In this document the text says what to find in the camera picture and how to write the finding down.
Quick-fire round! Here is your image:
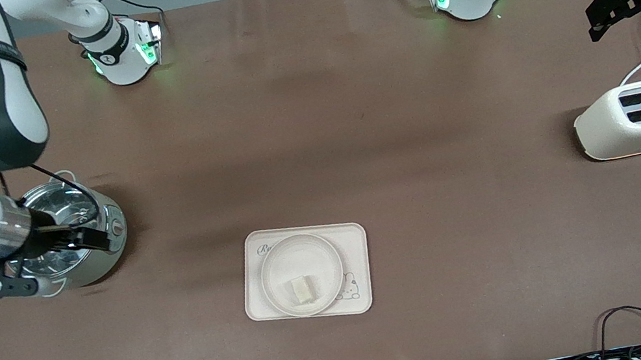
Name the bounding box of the brown table cover cloth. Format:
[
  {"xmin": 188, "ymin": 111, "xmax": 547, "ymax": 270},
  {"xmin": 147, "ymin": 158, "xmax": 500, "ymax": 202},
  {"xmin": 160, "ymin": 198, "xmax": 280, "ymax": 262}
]
[{"xmin": 0, "ymin": 0, "xmax": 641, "ymax": 360}]

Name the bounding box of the black right base cable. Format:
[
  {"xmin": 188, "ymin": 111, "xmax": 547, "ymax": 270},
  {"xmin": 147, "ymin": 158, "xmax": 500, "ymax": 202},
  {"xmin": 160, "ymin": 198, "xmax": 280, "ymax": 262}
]
[{"xmin": 91, "ymin": 0, "xmax": 169, "ymax": 48}]

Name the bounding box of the black looped floor cable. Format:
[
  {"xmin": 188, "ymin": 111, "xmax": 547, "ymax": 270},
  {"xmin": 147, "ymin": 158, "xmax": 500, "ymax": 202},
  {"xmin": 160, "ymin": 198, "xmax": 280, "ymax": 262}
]
[{"xmin": 594, "ymin": 303, "xmax": 641, "ymax": 355}]

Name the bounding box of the small pale bun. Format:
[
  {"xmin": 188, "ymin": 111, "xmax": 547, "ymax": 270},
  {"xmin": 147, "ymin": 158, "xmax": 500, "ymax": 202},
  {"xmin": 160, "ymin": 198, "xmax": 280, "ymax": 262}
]
[{"xmin": 289, "ymin": 274, "xmax": 317, "ymax": 306}]

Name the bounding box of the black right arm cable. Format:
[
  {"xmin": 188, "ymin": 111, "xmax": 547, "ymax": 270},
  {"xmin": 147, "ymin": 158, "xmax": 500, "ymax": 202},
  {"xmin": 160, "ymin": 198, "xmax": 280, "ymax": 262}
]
[{"xmin": 0, "ymin": 153, "xmax": 102, "ymax": 237}]

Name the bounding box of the glass pot lid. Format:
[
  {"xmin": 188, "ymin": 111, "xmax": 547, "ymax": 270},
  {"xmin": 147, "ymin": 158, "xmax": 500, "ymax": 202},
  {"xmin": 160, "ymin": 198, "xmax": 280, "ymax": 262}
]
[{"xmin": 0, "ymin": 175, "xmax": 110, "ymax": 285}]

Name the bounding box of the cream rabbit print tray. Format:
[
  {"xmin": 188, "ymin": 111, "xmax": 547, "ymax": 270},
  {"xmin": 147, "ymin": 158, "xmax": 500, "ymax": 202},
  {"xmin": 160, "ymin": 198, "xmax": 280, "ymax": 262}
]
[{"xmin": 232, "ymin": 212, "xmax": 380, "ymax": 334}]

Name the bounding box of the steel pot with glass lid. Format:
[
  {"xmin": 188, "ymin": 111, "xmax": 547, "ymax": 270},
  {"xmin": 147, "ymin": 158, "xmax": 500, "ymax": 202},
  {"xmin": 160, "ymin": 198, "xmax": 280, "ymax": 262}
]
[{"xmin": 0, "ymin": 162, "xmax": 136, "ymax": 304}]

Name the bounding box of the round cream plate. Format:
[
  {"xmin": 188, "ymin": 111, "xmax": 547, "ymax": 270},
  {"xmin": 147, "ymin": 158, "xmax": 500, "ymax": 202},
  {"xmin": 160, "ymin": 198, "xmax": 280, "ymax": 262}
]
[{"xmin": 255, "ymin": 227, "xmax": 351, "ymax": 324}]

